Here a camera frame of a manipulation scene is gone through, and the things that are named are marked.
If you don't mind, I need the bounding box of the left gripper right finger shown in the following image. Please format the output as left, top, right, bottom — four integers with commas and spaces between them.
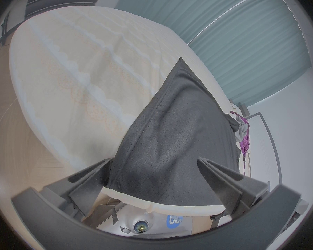
197, 158, 268, 219

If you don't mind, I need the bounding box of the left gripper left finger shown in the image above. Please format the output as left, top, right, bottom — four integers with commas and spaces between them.
43, 158, 113, 219

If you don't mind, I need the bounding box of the black T-shirt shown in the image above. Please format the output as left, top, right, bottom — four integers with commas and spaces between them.
102, 57, 245, 214

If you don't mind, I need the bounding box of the bed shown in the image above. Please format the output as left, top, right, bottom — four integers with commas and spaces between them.
8, 5, 281, 217

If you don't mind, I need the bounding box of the purple satin garment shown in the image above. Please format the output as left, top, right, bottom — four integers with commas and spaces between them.
230, 110, 251, 156

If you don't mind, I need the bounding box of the grey garment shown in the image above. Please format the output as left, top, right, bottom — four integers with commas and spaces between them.
235, 121, 248, 143

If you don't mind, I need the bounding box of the grey bedside table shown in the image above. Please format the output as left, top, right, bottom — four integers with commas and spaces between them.
230, 99, 249, 115

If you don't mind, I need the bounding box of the blue-green curtain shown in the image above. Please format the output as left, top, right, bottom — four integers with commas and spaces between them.
115, 0, 270, 45
188, 0, 312, 107

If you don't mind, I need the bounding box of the black dressing table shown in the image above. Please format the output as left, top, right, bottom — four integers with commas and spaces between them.
0, 11, 11, 46

